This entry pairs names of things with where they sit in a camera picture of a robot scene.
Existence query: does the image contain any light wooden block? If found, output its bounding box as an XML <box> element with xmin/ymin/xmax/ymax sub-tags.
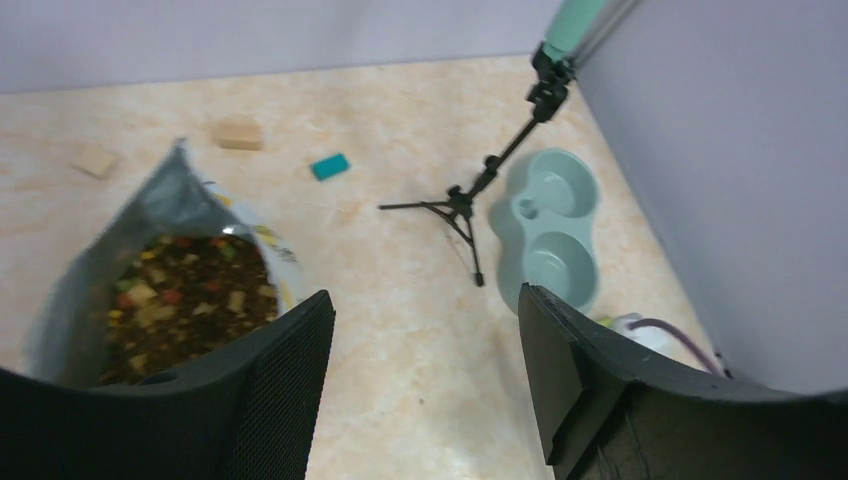
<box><xmin>213</xmin><ymin>118</ymin><xmax>264</xmax><ymax>151</ymax></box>

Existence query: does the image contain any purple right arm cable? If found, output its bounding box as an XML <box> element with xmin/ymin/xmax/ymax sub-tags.
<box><xmin>626</xmin><ymin>317</ymin><xmax>725</xmax><ymax>376</ymax></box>

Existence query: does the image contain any black tripod stand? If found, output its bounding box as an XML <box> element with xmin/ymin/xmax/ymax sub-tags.
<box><xmin>378</xmin><ymin>42</ymin><xmax>575</xmax><ymax>287</ymax></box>

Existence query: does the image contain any small wooden cube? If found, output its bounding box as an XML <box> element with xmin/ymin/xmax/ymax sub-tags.
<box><xmin>69</xmin><ymin>145</ymin><xmax>119</xmax><ymax>179</ymax></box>

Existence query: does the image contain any teal double pet bowl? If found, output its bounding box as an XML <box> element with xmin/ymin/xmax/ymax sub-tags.
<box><xmin>488</xmin><ymin>148</ymin><xmax>600</xmax><ymax>314</ymax></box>

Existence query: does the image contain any teal rectangular block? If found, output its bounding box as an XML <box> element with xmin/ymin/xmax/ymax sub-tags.
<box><xmin>310</xmin><ymin>153</ymin><xmax>350</xmax><ymax>182</ymax></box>

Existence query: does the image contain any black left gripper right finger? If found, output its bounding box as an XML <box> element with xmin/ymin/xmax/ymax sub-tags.
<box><xmin>518</xmin><ymin>284</ymin><xmax>847</xmax><ymax>479</ymax></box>

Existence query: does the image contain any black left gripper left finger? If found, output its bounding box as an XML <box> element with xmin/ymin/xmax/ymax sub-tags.
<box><xmin>1</xmin><ymin>290</ymin><xmax>336</xmax><ymax>479</ymax></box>

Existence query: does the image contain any pink pet food bag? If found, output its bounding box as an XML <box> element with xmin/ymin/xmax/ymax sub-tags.
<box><xmin>26</xmin><ymin>138</ymin><xmax>306</xmax><ymax>388</ymax></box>

